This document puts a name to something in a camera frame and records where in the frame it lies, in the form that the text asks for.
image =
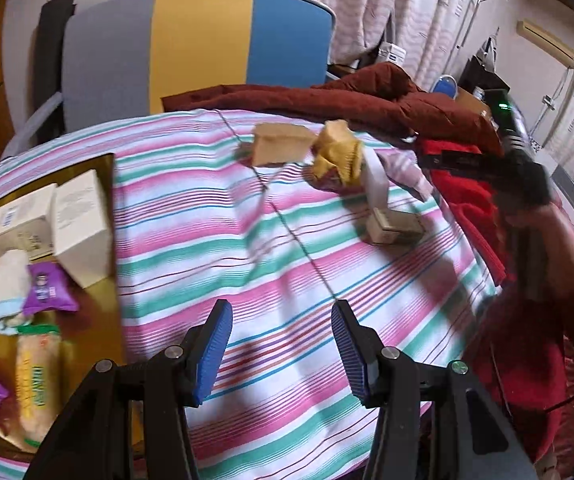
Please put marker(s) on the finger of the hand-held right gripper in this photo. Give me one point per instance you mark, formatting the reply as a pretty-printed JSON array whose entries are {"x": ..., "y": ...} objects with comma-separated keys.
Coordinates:
[{"x": 462, "y": 161}]

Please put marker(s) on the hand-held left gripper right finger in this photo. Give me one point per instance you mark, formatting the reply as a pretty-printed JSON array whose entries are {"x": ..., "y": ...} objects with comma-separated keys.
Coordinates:
[{"x": 349, "y": 355}]

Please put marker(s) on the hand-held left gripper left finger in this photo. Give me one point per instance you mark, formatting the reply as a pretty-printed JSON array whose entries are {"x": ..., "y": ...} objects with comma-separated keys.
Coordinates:
[{"x": 212, "y": 355}]

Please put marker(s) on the pink striped towel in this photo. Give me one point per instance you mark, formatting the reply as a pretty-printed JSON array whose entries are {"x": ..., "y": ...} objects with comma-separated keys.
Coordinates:
[{"x": 409, "y": 172}]

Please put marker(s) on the small beige box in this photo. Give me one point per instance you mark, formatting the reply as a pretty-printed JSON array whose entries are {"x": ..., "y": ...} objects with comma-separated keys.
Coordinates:
[{"x": 394, "y": 225}]

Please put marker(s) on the gold tin container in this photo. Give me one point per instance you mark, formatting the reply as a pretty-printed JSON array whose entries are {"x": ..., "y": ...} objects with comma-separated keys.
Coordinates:
[{"x": 97, "y": 320}]

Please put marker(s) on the yellow cloth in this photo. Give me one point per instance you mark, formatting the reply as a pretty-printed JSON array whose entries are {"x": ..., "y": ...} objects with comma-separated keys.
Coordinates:
[{"x": 339, "y": 165}]

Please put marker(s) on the purple snack packet with label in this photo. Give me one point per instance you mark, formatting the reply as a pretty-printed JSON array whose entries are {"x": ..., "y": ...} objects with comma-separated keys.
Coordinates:
[{"x": 49, "y": 287}]

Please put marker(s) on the green yellow biscuit packet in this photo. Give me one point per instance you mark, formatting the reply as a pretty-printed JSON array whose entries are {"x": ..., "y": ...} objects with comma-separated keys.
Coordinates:
[{"x": 37, "y": 385}]

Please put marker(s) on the plain white box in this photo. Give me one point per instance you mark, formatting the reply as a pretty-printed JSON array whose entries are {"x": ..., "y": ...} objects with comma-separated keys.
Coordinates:
[{"x": 84, "y": 225}]

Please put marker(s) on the cream towel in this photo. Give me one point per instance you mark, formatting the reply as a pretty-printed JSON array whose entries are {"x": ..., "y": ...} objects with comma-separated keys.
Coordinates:
[{"x": 7, "y": 290}]

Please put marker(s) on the white box with label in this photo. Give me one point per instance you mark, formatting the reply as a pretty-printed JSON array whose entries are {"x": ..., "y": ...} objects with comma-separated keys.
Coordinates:
[{"x": 19, "y": 225}]

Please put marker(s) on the dark red jacket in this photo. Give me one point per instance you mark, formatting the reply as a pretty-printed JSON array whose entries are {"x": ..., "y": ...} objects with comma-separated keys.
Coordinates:
[{"x": 367, "y": 97}]

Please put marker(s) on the striped tablecloth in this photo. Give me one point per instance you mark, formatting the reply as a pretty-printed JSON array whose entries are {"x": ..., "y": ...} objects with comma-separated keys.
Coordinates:
[{"x": 267, "y": 240}]

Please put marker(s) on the metal clothes rack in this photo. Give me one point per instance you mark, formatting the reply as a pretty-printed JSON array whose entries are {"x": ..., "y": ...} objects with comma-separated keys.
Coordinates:
[{"x": 472, "y": 25}]

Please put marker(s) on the air conditioner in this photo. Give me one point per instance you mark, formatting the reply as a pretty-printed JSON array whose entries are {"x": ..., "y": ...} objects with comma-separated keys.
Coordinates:
[{"x": 547, "y": 40}]

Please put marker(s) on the red garment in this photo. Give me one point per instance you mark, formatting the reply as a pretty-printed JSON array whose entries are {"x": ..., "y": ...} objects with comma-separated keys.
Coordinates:
[{"x": 517, "y": 360}]

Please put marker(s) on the patterned curtain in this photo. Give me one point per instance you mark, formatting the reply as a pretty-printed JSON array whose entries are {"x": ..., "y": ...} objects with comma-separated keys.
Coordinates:
[{"x": 367, "y": 0}]

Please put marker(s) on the grey yellow blue chair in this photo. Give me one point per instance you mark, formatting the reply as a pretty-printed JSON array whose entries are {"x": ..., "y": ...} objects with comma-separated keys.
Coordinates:
[{"x": 192, "y": 45}]

